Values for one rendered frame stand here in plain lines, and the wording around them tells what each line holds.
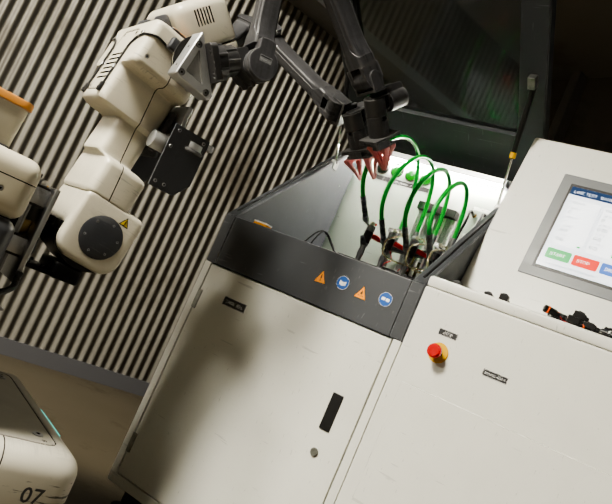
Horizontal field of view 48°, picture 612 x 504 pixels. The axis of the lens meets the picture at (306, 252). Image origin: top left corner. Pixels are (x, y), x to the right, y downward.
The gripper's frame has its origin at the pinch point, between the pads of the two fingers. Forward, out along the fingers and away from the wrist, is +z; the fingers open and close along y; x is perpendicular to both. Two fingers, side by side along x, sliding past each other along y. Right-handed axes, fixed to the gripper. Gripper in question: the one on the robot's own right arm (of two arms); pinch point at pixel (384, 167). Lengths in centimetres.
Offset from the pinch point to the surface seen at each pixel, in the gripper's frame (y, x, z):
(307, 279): -25.8, 10.8, 25.7
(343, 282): -21.9, 0.2, 25.7
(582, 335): -5, -60, 31
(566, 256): 26, -38, 31
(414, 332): -21.6, -23.5, 33.9
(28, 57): -10, 209, -32
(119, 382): -29, 192, 138
